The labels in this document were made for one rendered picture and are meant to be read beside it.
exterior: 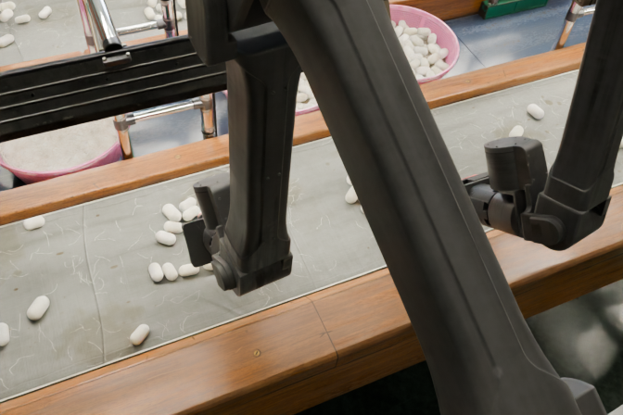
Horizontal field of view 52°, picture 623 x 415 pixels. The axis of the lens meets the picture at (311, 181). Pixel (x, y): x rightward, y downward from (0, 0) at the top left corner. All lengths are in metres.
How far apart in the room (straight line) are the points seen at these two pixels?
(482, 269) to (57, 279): 0.81
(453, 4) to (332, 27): 1.31
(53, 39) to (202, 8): 1.05
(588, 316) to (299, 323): 1.25
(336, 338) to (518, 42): 0.98
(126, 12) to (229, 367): 0.89
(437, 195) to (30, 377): 0.75
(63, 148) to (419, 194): 0.98
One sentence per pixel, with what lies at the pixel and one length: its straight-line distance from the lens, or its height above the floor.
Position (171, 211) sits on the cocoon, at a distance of 1.08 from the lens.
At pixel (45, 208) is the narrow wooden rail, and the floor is 0.75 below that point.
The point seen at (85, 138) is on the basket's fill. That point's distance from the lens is 1.25.
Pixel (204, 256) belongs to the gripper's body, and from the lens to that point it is 0.90.
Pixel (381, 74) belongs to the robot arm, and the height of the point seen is 1.39.
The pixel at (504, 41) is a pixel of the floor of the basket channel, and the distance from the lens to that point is 1.67.
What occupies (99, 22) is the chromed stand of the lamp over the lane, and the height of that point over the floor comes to 1.12.
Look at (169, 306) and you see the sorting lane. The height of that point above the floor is 0.74.
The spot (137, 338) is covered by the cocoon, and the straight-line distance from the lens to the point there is 0.97.
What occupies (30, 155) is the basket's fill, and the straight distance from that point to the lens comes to 1.26.
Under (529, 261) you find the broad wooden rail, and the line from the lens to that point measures 1.10.
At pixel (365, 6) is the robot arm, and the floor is 1.41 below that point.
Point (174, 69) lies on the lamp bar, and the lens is 0.83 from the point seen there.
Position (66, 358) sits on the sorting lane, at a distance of 1.00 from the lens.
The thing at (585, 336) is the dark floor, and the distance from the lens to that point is 2.02.
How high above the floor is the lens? 1.62
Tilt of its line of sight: 50 degrees down
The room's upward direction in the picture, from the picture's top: 6 degrees clockwise
